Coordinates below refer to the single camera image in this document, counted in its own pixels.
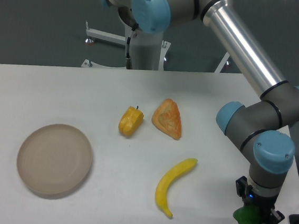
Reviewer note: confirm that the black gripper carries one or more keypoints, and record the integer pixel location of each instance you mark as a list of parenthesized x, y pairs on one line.
[(265, 198)]

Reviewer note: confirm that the yellow toy banana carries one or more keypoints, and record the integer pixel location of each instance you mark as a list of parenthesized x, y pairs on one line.
[(180, 169)]

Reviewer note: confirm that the white robot stand frame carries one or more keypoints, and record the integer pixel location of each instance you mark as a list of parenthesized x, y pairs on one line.
[(143, 51)]

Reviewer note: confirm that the green toy pepper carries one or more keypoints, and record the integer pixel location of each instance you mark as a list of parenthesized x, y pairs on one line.
[(249, 214)]

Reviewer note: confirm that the orange toy pizza slice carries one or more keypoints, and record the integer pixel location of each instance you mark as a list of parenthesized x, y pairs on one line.
[(167, 119)]

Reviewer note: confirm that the yellow toy pepper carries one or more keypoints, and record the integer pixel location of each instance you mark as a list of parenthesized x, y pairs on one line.
[(130, 121)]

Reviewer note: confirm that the beige round plate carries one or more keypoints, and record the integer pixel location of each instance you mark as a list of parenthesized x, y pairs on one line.
[(54, 161)]

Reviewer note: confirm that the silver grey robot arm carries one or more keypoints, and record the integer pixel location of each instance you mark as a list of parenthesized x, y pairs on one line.
[(254, 129)]

